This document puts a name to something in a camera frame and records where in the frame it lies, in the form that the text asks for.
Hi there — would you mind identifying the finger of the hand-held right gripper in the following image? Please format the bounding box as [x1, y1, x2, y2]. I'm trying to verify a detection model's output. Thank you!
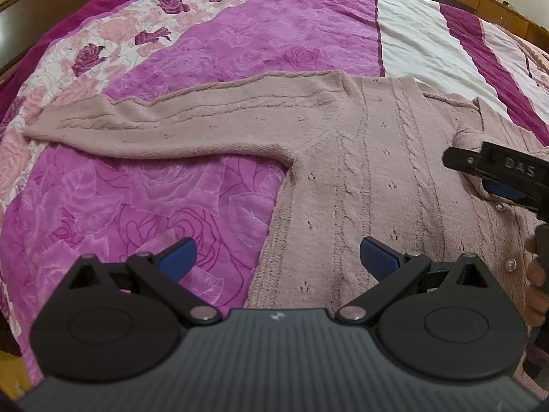
[479, 177, 545, 215]
[443, 146, 484, 175]

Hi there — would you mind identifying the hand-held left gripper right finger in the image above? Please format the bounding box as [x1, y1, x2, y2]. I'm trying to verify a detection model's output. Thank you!
[335, 237, 494, 324]

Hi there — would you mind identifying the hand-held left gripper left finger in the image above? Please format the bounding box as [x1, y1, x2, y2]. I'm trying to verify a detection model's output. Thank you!
[64, 237, 222, 326]

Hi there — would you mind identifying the pink knit sweater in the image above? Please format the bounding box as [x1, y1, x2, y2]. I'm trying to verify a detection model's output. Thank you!
[21, 69, 549, 396]

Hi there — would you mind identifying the person's right hand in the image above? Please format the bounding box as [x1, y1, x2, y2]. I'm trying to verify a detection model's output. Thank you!
[524, 234, 549, 328]

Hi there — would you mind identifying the pink floral bedspread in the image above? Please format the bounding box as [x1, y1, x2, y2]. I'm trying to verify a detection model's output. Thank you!
[0, 0, 549, 396]

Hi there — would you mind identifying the wooden headboard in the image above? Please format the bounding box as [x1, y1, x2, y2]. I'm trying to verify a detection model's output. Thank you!
[0, 0, 121, 79]

